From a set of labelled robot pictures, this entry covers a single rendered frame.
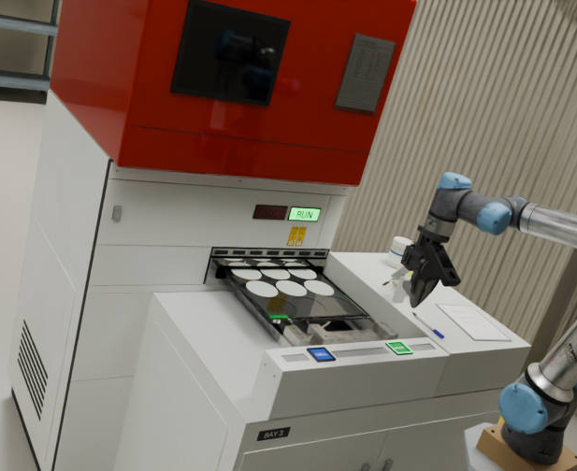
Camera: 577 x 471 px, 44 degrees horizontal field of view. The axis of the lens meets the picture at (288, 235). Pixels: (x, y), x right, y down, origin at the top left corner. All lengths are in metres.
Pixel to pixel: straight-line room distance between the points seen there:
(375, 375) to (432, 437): 0.40
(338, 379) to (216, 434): 0.33
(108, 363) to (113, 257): 0.37
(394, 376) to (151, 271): 0.77
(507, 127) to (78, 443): 2.97
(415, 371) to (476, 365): 0.24
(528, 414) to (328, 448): 0.53
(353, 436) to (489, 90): 2.86
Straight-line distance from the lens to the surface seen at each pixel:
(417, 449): 2.21
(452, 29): 4.65
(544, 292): 4.04
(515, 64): 4.37
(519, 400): 1.72
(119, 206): 2.02
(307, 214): 2.31
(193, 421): 1.97
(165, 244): 2.12
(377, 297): 2.24
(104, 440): 2.46
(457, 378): 2.12
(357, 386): 1.87
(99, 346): 2.23
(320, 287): 2.31
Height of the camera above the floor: 1.82
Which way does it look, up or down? 20 degrees down
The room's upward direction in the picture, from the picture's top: 16 degrees clockwise
